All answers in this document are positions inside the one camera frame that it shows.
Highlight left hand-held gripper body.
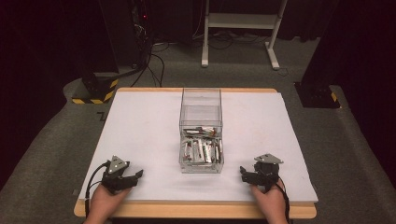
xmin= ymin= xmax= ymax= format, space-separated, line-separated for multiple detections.
xmin=100 ymin=155 xmax=131 ymax=196

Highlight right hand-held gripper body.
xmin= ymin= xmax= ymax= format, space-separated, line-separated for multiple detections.
xmin=253 ymin=153 xmax=285 ymax=191

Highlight person's left hand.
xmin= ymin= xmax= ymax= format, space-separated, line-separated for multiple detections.
xmin=88 ymin=183 xmax=132 ymax=219

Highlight person's right hand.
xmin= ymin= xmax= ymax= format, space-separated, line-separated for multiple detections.
xmin=249 ymin=181 xmax=287 ymax=217

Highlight white table mat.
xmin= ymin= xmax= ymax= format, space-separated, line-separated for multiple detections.
xmin=78 ymin=91 xmax=319 ymax=203

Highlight clear plastic drawer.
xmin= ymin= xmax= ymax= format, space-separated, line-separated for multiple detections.
xmin=178 ymin=122 xmax=225 ymax=175

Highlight pile of metal parts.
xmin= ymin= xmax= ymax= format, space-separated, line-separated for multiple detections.
xmin=181 ymin=126 xmax=223 ymax=164

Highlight wooden table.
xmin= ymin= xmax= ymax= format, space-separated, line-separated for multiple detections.
xmin=73 ymin=87 xmax=318 ymax=220

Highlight clear plastic drawer case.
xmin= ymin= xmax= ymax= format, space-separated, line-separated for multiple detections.
xmin=179 ymin=87 xmax=224 ymax=129

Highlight dark equipment rack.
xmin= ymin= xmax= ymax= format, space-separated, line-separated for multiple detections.
xmin=129 ymin=0 xmax=154 ymax=68

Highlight white metal stand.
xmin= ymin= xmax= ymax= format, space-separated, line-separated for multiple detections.
xmin=201 ymin=0 xmax=290 ymax=71

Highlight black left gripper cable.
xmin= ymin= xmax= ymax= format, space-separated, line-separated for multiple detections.
xmin=84 ymin=160 xmax=112 ymax=219

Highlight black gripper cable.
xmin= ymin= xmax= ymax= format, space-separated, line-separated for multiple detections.
xmin=84 ymin=160 xmax=112 ymax=219
xmin=276 ymin=175 xmax=291 ymax=224

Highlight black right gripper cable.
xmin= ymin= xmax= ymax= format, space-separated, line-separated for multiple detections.
xmin=276 ymin=175 xmax=291 ymax=224

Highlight black post with striped base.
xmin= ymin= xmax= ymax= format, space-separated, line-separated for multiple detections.
xmin=71 ymin=0 xmax=120 ymax=105

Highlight black post with square base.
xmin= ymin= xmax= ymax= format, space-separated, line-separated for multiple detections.
xmin=293 ymin=0 xmax=396 ymax=109

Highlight black floor cables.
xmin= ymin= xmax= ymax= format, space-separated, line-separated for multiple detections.
xmin=130 ymin=41 xmax=166 ymax=89

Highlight cables under white stand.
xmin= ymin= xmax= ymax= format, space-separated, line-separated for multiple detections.
xmin=191 ymin=29 xmax=270 ymax=51

